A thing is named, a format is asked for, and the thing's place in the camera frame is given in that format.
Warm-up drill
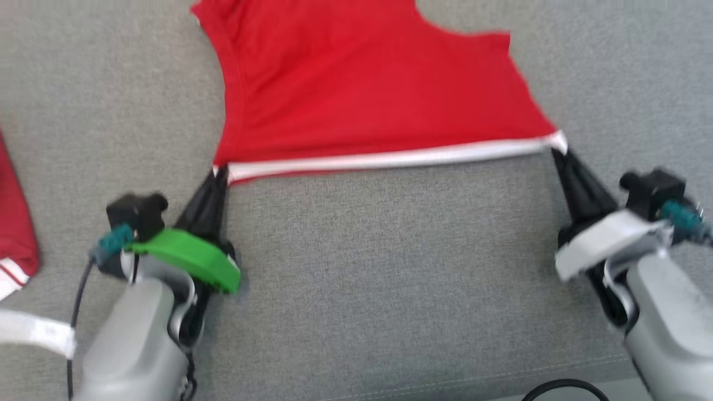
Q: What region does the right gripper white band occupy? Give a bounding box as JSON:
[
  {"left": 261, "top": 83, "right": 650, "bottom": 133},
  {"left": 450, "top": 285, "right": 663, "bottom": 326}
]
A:
[{"left": 551, "top": 147, "right": 670, "bottom": 282}]

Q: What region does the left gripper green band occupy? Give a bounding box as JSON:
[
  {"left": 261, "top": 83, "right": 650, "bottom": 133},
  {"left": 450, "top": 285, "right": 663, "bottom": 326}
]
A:
[{"left": 130, "top": 167, "right": 242, "bottom": 295}]

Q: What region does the red jersey white hem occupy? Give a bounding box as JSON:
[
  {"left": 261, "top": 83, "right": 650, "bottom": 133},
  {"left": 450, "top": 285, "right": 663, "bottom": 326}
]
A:
[{"left": 191, "top": 0, "right": 569, "bottom": 186}]

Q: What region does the grey fabric sofa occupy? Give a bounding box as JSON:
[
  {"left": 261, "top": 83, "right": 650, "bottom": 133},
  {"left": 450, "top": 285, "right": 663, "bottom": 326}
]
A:
[{"left": 0, "top": 0, "right": 713, "bottom": 401}]

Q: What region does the red white striped garment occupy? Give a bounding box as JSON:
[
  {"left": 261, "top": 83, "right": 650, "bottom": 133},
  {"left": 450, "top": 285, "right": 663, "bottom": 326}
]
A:
[{"left": 0, "top": 131, "right": 41, "bottom": 302}]

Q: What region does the left black cable teal plug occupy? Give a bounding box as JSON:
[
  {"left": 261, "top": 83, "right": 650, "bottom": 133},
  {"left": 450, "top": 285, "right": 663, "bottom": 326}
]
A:
[{"left": 66, "top": 223, "right": 136, "bottom": 401}]

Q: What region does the black cable teal plug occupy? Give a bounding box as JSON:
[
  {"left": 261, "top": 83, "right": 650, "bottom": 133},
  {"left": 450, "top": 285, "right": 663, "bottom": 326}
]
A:
[
  {"left": 66, "top": 223, "right": 136, "bottom": 401},
  {"left": 660, "top": 199, "right": 713, "bottom": 247}
]

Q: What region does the right black cable teal plug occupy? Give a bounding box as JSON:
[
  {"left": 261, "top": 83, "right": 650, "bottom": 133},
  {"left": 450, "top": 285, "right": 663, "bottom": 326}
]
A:
[{"left": 660, "top": 199, "right": 713, "bottom": 247}]

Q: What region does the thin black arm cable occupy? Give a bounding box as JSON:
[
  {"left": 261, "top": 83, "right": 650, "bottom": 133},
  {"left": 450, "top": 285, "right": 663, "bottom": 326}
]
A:
[{"left": 179, "top": 350, "right": 199, "bottom": 401}]

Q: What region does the black looped cable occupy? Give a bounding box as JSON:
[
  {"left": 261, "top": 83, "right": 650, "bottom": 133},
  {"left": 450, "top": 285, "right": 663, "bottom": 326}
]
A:
[{"left": 520, "top": 378, "right": 614, "bottom": 401}]

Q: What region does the white cable label tag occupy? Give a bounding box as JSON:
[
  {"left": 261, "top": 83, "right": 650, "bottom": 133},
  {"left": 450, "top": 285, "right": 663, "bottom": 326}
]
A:
[{"left": 0, "top": 308, "right": 77, "bottom": 360}]

